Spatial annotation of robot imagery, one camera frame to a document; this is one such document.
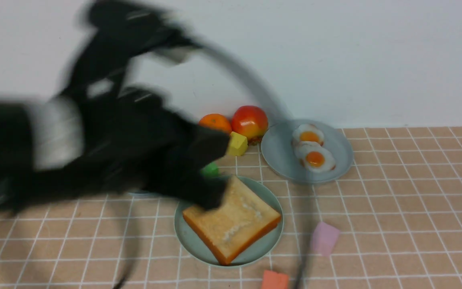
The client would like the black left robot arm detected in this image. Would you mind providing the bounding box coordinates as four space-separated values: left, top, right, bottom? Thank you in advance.
0 0 230 214

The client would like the lower fried egg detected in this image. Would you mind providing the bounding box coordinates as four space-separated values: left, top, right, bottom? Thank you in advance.
294 141 336 173

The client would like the green cube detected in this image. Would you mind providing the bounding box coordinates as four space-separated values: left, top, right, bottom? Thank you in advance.
201 162 220 178

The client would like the fried egg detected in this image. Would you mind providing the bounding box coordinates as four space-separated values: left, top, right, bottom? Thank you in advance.
294 141 336 173
292 123 325 146

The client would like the blue-grey bread plate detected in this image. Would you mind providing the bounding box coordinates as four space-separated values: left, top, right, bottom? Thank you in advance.
128 191 160 199

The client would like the orange fruit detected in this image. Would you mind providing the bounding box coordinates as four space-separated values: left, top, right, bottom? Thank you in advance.
199 113 233 134

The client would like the pink cube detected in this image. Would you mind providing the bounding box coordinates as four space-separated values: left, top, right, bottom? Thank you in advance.
311 222 341 257

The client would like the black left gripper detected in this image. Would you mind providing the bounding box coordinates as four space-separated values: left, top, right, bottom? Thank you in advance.
83 88 231 197

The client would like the rear fried egg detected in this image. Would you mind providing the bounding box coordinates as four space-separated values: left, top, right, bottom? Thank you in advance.
292 123 325 146

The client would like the red apple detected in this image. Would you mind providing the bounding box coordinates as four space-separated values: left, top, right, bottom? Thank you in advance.
231 106 268 145

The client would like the orange-red cube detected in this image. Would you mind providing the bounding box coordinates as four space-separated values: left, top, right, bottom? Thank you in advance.
261 270 289 289

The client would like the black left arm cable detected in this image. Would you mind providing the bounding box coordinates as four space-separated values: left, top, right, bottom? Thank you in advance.
113 40 316 289

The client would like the green centre plate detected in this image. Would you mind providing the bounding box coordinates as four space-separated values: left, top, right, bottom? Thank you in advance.
174 175 284 268

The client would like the yellow cube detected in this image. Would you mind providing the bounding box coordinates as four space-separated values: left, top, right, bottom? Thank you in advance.
226 131 249 156

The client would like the grey-blue egg plate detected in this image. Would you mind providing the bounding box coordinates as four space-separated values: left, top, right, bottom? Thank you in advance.
261 119 354 183

